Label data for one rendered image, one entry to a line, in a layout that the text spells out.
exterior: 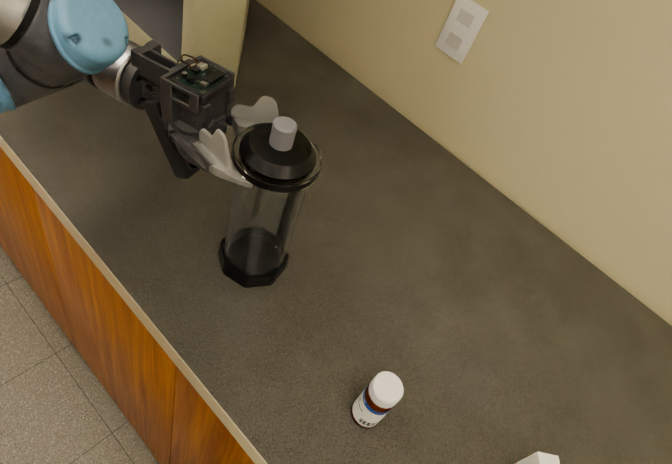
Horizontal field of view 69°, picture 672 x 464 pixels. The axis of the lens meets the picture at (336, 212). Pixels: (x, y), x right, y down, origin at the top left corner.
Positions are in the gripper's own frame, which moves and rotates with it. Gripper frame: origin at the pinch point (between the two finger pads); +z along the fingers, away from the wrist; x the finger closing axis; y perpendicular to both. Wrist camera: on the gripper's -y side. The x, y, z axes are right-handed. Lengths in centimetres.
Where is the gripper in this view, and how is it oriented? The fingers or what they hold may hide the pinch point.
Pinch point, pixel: (271, 164)
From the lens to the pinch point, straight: 61.2
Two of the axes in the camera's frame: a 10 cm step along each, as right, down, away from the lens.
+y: 2.2, -6.7, -7.1
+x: 4.6, -5.7, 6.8
